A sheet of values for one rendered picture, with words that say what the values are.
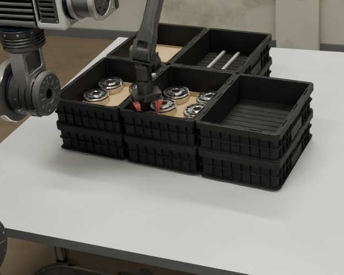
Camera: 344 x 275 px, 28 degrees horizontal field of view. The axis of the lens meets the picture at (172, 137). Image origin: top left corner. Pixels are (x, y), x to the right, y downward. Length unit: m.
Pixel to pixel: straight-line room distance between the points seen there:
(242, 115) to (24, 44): 0.88
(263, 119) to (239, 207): 0.38
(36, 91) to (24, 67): 0.08
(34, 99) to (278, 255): 0.87
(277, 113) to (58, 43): 3.36
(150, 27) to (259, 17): 2.75
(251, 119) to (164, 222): 0.54
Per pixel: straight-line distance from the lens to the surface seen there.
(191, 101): 2.66
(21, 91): 2.14
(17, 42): 2.07
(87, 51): 5.44
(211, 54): 3.05
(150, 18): 2.38
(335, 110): 2.84
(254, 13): 5.07
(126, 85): 2.84
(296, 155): 2.47
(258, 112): 2.56
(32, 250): 3.39
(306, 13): 4.87
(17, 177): 2.61
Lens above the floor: 2.05
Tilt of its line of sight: 30 degrees down
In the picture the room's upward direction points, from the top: 6 degrees counter-clockwise
